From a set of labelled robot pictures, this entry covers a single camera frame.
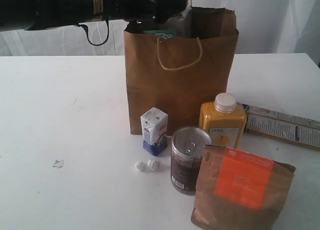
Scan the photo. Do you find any small white blue milk carton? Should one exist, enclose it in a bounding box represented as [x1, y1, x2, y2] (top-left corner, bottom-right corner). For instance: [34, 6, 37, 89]
[140, 107, 168, 156]

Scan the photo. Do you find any clear jar with gold lid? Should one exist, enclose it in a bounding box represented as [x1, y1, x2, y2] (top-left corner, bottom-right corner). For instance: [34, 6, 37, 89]
[143, 0, 190, 40]

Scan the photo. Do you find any brown pouch with orange label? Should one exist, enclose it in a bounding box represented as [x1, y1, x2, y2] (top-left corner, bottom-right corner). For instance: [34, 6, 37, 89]
[191, 145, 296, 230]

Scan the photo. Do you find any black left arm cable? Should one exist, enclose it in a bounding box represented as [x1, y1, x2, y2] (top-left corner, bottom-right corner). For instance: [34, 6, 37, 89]
[77, 18, 111, 47]

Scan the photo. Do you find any dark can with pull-tab lid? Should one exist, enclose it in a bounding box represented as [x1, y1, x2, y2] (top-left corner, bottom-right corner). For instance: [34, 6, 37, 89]
[170, 126, 212, 195]

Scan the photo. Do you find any long printed cardboard box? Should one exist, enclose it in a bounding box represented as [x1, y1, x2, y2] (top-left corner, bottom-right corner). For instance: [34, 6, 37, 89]
[242, 104, 320, 151]

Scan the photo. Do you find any small torn tape scrap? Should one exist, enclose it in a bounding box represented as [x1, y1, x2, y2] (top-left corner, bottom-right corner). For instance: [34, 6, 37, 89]
[52, 159, 64, 169]

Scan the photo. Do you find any brown paper shopping bag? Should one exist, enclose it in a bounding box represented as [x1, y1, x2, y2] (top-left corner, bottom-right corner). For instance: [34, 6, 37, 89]
[124, 7, 239, 135]

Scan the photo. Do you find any white backdrop curtain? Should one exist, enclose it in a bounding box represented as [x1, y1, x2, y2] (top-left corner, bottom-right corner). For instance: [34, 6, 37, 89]
[0, 0, 320, 62]

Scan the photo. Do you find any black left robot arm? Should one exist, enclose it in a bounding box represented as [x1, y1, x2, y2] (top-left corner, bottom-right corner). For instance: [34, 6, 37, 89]
[0, 0, 188, 32]

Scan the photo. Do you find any yellow bottle with white cap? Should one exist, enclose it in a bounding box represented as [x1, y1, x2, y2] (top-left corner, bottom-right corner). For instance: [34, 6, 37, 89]
[199, 93, 247, 149]

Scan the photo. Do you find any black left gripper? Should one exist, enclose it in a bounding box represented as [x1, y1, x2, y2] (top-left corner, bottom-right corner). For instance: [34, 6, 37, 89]
[102, 0, 188, 24]

